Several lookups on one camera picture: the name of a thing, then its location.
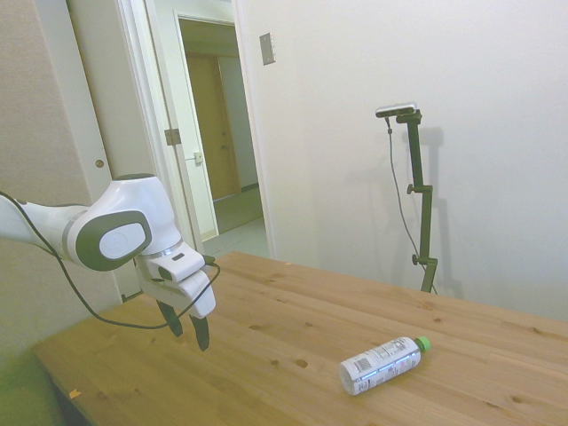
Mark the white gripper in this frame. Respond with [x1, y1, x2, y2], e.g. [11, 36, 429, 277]
[134, 255, 217, 352]

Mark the white green-capped water bottle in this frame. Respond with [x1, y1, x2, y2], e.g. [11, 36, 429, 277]
[338, 335, 433, 397]

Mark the blurry green object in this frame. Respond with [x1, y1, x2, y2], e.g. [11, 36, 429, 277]
[0, 352, 62, 426]

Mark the brown wooden hallway door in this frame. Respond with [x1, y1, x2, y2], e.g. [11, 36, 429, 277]
[185, 52, 243, 201]

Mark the white open door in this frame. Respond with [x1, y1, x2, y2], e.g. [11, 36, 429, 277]
[144, 0, 220, 257]

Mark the white closet door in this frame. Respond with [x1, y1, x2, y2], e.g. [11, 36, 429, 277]
[66, 0, 154, 303]

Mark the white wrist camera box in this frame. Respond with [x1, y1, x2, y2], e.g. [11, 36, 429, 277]
[147, 246, 207, 284]

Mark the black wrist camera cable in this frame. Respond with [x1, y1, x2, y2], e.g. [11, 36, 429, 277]
[0, 189, 222, 331]

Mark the black camera stand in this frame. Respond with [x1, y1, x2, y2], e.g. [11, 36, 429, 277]
[393, 110, 440, 295]

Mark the grey exterior camera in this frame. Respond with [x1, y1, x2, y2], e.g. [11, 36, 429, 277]
[375, 101, 420, 120]

